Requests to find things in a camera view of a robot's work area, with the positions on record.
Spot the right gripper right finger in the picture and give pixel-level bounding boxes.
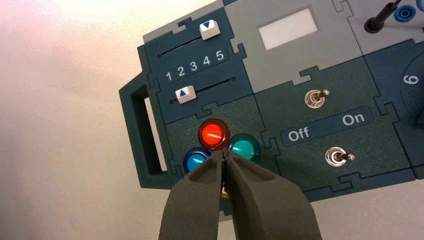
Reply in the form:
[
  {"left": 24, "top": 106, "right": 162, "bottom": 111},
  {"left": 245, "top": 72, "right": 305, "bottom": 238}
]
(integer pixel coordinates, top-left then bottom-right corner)
[{"left": 222, "top": 154, "right": 323, "bottom": 240}]

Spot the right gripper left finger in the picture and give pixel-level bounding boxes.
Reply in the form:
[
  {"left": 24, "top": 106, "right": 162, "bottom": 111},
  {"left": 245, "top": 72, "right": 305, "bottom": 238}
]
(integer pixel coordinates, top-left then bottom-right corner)
[{"left": 158, "top": 154, "right": 228, "bottom": 240}]

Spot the blue push button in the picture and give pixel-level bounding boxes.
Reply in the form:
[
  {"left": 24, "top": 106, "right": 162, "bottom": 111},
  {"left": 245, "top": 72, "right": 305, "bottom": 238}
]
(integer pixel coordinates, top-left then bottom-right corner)
[{"left": 182, "top": 147, "right": 213, "bottom": 175}]

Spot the teal push button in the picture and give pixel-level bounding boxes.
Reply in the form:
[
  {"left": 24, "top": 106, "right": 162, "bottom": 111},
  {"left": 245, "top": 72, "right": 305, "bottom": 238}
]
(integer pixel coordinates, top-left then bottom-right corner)
[{"left": 228, "top": 133, "right": 262, "bottom": 163}]

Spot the red push button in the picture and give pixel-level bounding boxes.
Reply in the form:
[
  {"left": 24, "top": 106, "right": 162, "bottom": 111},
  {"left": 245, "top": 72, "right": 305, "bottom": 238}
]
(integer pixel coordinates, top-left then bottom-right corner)
[{"left": 197, "top": 118, "right": 232, "bottom": 152}]

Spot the white slider knob upward triangle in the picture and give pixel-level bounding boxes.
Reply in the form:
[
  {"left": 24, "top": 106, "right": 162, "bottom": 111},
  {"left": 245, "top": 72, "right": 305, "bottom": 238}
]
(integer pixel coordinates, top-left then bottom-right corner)
[{"left": 175, "top": 85, "right": 197, "bottom": 105}]

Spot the dark teal task box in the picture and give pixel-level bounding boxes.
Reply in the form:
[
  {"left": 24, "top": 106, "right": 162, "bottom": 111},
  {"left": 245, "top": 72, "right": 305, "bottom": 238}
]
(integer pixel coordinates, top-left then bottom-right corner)
[{"left": 118, "top": 0, "right": 424, "bottom": 221}]

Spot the white slider knob downward triangle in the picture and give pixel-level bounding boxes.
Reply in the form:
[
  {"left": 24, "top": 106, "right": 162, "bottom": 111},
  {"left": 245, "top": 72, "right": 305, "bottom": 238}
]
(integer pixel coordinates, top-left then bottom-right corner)
[{"left": 199, "top": 19, "right": 222, "bottom": 41}]

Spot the white display window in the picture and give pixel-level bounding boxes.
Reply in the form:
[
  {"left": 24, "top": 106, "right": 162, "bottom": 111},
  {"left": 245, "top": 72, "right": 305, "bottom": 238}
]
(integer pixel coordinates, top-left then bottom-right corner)
[{"left": 257, "top": 8, "right": 319, "bottom": 51}]

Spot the blue banana socket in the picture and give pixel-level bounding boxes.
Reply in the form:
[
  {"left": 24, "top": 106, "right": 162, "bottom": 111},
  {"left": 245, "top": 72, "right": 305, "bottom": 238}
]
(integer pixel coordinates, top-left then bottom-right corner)
[{"left": 393, "top": 4, "right": 417, "bottom": 23}]

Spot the metal toggle switch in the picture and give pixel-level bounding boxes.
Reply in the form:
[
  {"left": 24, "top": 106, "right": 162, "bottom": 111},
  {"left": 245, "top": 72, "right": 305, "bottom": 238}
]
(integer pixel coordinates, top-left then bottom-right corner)
[
  {"left": 324, "top": 146, "right": 356, "bottom": 168},
  {"left": 304, "top": 88, "right": 331, "bottom": 110}
]

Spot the black banana plug cable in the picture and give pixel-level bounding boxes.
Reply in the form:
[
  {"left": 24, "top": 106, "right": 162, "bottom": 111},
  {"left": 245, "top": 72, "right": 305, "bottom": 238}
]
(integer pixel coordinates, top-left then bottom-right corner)
[{"left": 363, "top": 0, "right": 403, "bottom": 34}]

